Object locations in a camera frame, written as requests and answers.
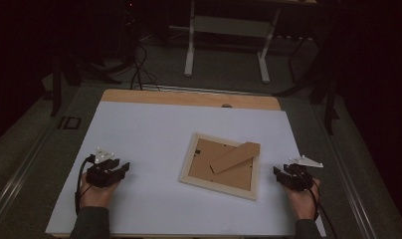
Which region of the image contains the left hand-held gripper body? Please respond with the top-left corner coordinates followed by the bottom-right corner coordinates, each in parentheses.
top-left (85, 147), bottom-right (123, 189)

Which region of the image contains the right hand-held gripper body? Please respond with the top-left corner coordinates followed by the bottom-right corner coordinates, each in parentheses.
top-left (282, 154), bottom-right (324, 193)

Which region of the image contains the person's left hand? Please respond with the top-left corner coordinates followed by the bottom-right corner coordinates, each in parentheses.
top-left (79, 171), bottom-right (121, 210)

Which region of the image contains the person's right hand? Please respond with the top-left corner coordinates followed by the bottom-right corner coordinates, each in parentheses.
top-left (284, 177), bottom-right (322, 221)

